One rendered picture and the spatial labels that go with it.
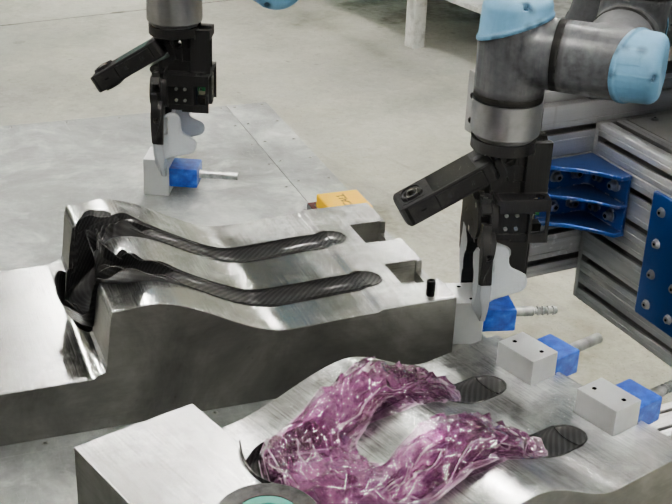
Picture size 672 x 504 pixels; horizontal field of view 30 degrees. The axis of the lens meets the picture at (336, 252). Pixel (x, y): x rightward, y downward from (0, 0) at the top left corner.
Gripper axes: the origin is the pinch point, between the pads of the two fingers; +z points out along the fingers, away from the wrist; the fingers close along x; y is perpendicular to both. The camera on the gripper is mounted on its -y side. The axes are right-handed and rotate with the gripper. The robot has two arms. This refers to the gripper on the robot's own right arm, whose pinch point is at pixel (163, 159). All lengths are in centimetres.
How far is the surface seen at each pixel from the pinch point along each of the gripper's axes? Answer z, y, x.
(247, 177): 4.5, 11.2, 6.0
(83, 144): 4.5, -15.6, 14.8
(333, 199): 0.9, 25.0, -8.3
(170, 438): -6, 16, -76
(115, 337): -6, 8, -60
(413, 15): 71, 33, 336
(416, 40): 81, 34, 337
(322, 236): -4.1, 25.3, -30.3
